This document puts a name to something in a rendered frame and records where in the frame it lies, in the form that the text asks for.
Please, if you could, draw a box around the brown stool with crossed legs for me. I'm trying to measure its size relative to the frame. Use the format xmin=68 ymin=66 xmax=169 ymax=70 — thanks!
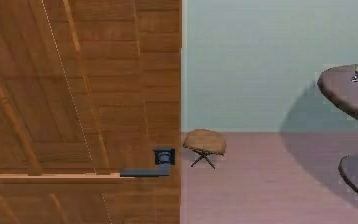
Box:
xmin=182 ymin=128 xmax=227 ymax=170

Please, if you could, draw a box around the brown wooden room door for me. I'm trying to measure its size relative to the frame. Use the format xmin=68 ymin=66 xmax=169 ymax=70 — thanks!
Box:
xmin=0 ymin=0 xmax=183 ymax=224

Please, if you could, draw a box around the black lever door handle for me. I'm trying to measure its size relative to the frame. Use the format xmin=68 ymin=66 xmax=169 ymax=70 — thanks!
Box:
xmin=119 ymin=147 xmax=176 ymax=178

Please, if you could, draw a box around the dark round pedestal table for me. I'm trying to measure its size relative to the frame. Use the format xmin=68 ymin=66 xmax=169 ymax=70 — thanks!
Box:
xmin=317 ymin=63 xmax=358 ymax=203

